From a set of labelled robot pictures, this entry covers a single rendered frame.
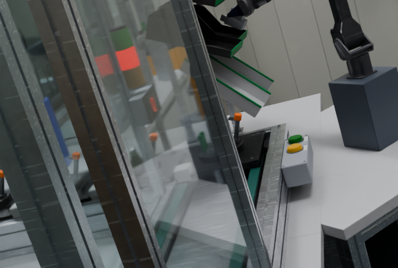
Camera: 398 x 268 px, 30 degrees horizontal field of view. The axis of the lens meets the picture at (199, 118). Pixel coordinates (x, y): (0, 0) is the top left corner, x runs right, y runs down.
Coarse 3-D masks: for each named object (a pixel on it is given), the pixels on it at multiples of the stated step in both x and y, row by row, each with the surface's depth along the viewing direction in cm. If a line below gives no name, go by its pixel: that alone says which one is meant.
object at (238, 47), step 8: (200, 24) 235; (208, 32) 236; (208, 40) 235; (216, 40) 236; (224, 40) 235; (232, 40) 234; (240, 40) 233; (208, 48) 224; (216, 48) 223; (224, 48) 230; (232, 48) 231; (240, 48) 232; (224, 56) 223; (232, 56) 224
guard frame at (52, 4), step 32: (32, 0) 64; (64, 0) 64; (64, 32) 65; (192, 32) 114; (64, 64) 66; (96, 64) 68; (64, 96) 66; (96, 96) 66; (96, 128) 67; (224, 128) 118; (96, 160) 68; (128, 160) 70; (128, 192) 69; (128, 224) 70; (256, 224) 124; (128, 256) 71; (160, 256) 73
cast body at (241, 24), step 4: (232, 8) 239; (224, 16) 243; (240, 16) 239; (244, 16) 241; (224, 20) 243; (228, 20) 241; (232, 20) 241; (236, 20) 240; (240, 20) 240; (244, 20) 242; (228, 24) 242; (232, 24) 241; (236, 24) 241; (240, 24) 240; (244, 24) 241; (236, 28) 241; (240, 28) 241
